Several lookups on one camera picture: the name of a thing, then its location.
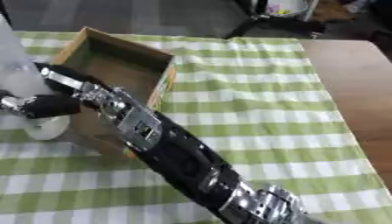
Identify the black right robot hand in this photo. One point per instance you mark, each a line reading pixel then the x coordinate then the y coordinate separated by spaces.
pixel 51 105

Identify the white container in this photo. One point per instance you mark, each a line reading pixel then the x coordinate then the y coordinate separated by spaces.
pixel 291 6

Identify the brown bag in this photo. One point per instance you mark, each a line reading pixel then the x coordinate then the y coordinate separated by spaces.
pixel 331 11

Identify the tan cardboard box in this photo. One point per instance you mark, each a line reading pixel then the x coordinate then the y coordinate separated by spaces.
pixel 120 68

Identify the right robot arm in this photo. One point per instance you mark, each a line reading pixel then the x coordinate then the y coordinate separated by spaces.
pixel 178 157

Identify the black tripod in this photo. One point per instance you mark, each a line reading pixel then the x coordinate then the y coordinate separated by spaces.
pixel 255 19

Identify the translucent white plastic bottle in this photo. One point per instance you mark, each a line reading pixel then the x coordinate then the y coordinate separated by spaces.
pixel 15 73

